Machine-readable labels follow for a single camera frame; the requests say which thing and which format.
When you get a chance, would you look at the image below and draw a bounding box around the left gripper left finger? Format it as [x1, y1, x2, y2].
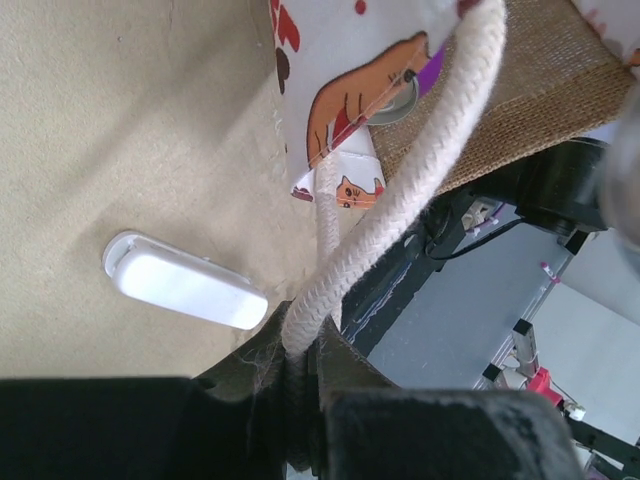
[0, 299, 294, 480]

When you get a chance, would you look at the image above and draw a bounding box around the white oblong plastic case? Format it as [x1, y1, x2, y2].
[102, 231, 268, 330]

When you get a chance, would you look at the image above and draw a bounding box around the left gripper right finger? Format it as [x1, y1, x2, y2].
[312, 317, 584, 480]

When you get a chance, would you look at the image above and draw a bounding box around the canvas bag with cat print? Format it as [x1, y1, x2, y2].
[267, 0, 640, 361]

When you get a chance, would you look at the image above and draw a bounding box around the red cola can back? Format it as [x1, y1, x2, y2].
[599, 85, 639, 275]

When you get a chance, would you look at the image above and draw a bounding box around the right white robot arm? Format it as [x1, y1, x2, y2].
[471, 137, 607, 239]

